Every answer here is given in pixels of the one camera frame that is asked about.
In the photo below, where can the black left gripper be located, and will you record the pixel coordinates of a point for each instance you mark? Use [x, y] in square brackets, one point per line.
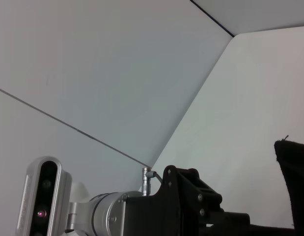
[151, 216]

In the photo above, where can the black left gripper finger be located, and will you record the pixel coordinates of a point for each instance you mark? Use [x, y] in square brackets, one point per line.
[232, 218]

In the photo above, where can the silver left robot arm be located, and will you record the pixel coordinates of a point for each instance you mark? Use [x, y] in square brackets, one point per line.
[105, 214]

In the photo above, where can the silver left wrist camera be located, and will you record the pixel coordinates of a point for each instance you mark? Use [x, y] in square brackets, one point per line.
[43, 196]

